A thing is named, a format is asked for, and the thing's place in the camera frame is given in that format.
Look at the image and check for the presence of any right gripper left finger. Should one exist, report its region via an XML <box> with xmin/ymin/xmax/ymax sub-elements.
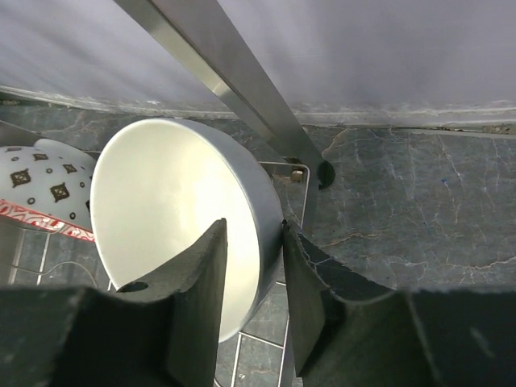
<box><xmin>1</xmin><ymin>219</ymin><xmax>227</xmax><ymax>386</ymax></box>

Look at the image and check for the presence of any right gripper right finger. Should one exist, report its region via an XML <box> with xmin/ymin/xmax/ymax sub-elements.
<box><xmin>282</xmin><ymin>223</ymin><xmax>515</xmax><ymax>386</ymax></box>

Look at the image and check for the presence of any plain white bowl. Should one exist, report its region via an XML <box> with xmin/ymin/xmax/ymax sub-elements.
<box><xmin>90</xmin><ymin>119</ymin><xmax>283</xmax><ymax>341</ymax></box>

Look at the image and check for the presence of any red patterned bowl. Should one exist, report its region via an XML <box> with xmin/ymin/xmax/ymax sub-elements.
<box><xmin>1</xmin><ymin>139</ymin><xmax>96</xmax><ymax>242</ymax></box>

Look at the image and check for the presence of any stainless steel dish rack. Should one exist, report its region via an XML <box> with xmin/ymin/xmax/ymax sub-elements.
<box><xmin>0</xmin><ymin>0</ymin><xmax>336</xmax><ymax>387</ymax></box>

